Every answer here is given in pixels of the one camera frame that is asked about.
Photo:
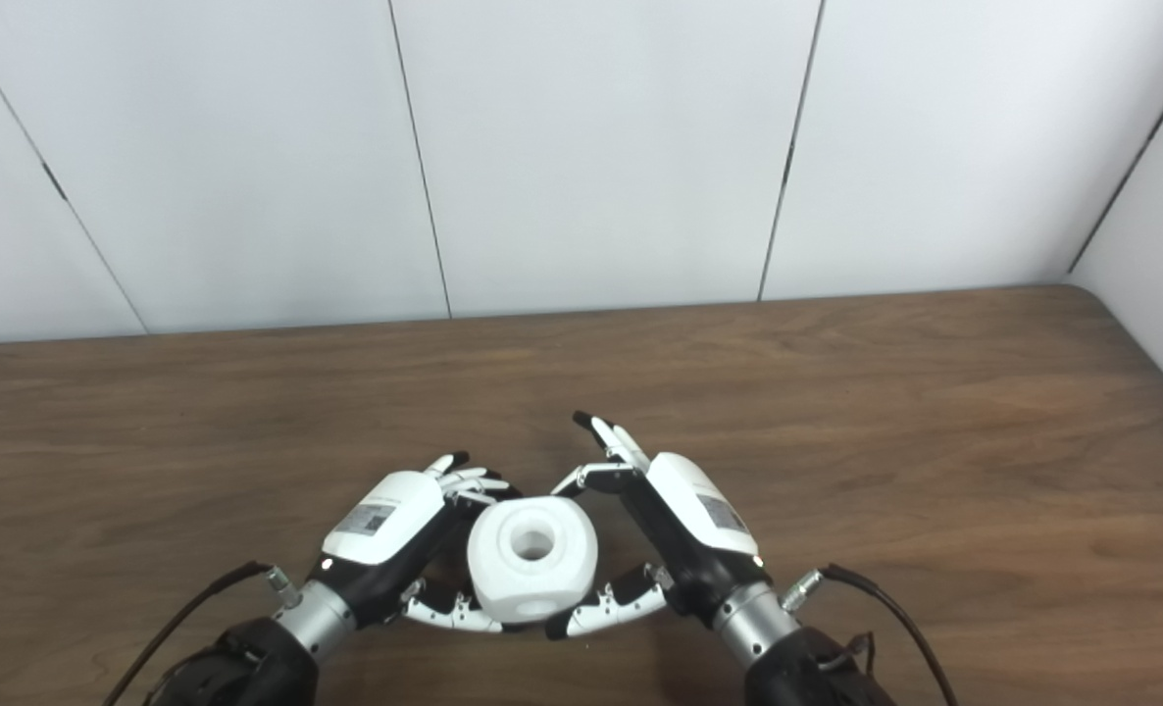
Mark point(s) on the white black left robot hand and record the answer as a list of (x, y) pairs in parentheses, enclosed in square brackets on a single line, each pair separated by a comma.
[(380, 520)]

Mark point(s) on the round white plastic piece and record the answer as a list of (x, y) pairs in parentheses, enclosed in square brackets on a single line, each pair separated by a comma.
[(503, 579)]

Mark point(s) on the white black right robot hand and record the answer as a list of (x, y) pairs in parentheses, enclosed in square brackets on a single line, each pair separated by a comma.
[(699, 510)]

